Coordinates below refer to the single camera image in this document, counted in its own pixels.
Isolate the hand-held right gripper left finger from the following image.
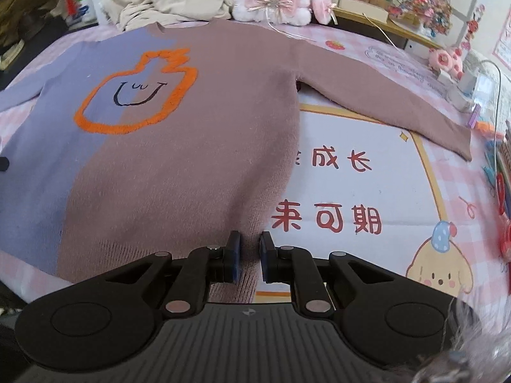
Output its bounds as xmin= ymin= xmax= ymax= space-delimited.
xmin=98 ymin=231 xmax=242 ymax=320

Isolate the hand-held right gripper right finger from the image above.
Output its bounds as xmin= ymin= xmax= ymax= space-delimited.
xmin=259 ymin=231 xmax=402 ymax=320

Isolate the purple and mauve knit sweater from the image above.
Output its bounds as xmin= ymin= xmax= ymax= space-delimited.
xmin=0 ymin=20 xmax=474 ymax=308

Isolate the dark cloth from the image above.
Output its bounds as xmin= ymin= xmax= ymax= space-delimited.
xmin=0 ymin=0 xmax=70 ymax=70

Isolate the pink checked printed bed sheet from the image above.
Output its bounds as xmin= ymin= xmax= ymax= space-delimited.
xmin=0 ymin=18 xmax=511 ymax=320

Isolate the beige garment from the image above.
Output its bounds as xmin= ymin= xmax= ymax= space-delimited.
xmin=100 ymin=0 xmax=233 ymax=33

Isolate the pile of colourful hair clips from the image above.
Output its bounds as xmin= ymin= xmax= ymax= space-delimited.
xmin=467 ymin=106 xmax=511 ymax=258

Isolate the white charger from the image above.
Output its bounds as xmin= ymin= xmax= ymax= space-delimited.
xmin=446 ymin=71 xmax=496 ymax=113

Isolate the wooden bookshelf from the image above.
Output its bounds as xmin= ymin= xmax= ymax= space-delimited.
xmin=319 ymin=0 xmax=458 ymax=50

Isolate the small pink toy figure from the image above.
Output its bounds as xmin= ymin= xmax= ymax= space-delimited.
xmin=428 ymin=46 xmax=466 ymax=81

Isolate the colourful bead flower ornament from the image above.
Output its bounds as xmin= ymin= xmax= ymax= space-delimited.
xmin=386 ymin=0 xmax=454 ymax=40

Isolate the wall poster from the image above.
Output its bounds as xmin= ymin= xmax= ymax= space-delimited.
xmin=492 ymin=6 xmax=511 ymax=69

